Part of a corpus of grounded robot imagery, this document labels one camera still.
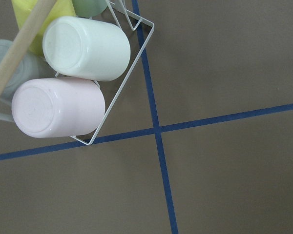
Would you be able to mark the white plastic cup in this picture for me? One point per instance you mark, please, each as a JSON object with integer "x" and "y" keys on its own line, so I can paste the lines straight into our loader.
{"x": 86, "y": 48}

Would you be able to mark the pink plastic cup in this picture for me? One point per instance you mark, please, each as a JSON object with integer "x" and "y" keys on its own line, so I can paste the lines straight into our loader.
{"x": 58, "y": 107}

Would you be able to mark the grey blue plastic cup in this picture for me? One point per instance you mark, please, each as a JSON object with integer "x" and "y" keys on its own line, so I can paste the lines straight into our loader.
{"x": 31, "y": 67}

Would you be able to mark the green plastic cup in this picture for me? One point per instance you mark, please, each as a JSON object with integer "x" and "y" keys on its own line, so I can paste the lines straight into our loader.
{"x": 89, "y": 8}

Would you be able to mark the white wire cup rack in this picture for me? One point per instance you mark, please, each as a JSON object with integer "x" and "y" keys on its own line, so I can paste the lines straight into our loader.
{"x": 134, "y": 22}

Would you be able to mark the wooden rack handle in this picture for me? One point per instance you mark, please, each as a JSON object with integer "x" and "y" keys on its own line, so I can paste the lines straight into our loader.
{"x": 23, "y": 39}

